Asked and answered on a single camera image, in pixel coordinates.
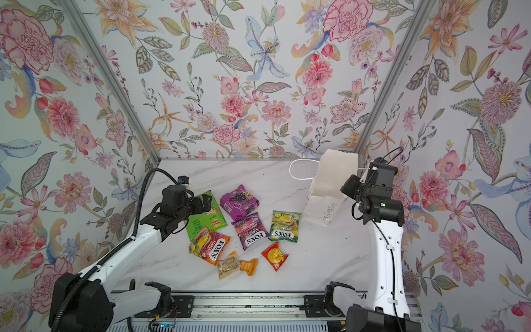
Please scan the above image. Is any small orange snack packet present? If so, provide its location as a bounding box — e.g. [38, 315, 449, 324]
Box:
[239, 259, 258, 277]

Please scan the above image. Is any white paper bag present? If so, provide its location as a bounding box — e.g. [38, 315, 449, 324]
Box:
[288, 149, 359, 226]

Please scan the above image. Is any red yellow snack packet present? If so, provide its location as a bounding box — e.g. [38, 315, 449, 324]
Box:
[261, 242, 289, 271]

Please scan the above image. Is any green Fox's candy bag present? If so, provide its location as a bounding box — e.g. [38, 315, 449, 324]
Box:
[268, 210, 301, 243]

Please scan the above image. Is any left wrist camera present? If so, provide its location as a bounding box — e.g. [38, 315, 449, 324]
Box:
[178, 176, 189, 185]

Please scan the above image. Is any left aluminium frame post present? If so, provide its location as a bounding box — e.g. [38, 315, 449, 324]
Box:
[58, 0, 161, 165]

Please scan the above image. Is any purple snack pack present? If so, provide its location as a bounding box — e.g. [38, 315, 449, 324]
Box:
[220, 185, 259, 223]

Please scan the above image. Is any black corrugated cable conduit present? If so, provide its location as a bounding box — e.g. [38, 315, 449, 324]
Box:
[49, 167, 183, 332]

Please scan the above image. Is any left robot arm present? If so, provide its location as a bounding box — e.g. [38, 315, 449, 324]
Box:
[48, 185, 212, 331]

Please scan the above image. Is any aluminium frame post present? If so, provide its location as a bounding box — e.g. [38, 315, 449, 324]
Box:
[58, 0, 161, 165]
[354, 1, 434, 156]

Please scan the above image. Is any beige cracker packet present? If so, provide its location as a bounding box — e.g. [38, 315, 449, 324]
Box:
[217, 256, 241, 279]

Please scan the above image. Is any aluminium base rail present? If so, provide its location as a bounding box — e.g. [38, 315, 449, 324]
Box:
[110, 282, 368, 331]

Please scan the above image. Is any orange Fox's candy bag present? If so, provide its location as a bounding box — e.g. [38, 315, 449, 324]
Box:
[189, 228, 231, 266]

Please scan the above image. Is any green Lays chips bag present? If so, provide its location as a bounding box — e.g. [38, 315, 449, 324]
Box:
[186, 190, 228, 242]

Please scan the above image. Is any right aluminium frame post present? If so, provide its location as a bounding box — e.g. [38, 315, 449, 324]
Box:
[354, 1, 434, 156]

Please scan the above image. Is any magenta Fox's candy bag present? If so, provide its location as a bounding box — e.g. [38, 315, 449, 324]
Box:
[232, 212, 270, 250]

